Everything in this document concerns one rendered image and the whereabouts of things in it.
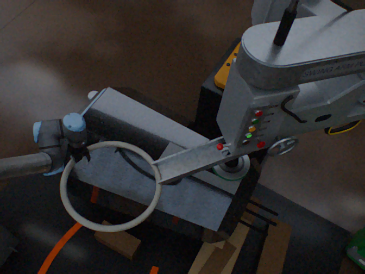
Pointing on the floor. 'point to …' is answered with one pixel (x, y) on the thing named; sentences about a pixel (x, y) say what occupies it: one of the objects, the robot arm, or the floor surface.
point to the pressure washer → (357, 248)
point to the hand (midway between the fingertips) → (84, 159)
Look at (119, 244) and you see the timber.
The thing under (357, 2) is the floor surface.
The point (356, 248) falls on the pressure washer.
